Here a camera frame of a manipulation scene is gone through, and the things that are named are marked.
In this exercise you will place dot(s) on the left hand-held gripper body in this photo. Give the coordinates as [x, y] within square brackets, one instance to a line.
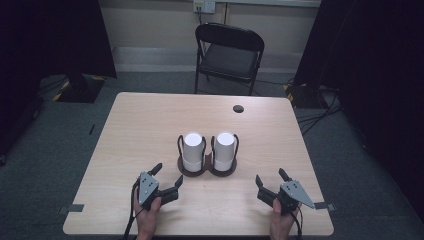
[148, 189]

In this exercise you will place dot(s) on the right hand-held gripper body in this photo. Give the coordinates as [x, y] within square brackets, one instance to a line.
[293, 196]

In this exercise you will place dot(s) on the stack of white cups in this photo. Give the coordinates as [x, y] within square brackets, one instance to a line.
[224, 150]
[193, 150]

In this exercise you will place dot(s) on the person's right hand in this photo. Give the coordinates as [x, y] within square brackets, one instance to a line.
[280, 221]

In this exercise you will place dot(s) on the person's left hand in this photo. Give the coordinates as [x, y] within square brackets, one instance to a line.
[146, 218]

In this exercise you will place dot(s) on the grey tape strip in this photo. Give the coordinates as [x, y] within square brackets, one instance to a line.
[71, 208]
[325, 206]

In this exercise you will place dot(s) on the black round table grommet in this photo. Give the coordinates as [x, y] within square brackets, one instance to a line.
[238, 108]

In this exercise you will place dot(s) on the black stand base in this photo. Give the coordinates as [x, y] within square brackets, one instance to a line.
[80, 90]
[305, 96]

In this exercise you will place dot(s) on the black folding chair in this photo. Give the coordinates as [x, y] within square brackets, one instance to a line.
[230, 60]

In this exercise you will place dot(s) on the black curtain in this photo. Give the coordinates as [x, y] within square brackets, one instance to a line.
[373, 66]
[50, 40]

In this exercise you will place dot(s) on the white wall socket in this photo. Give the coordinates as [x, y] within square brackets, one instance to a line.
[204, 5]

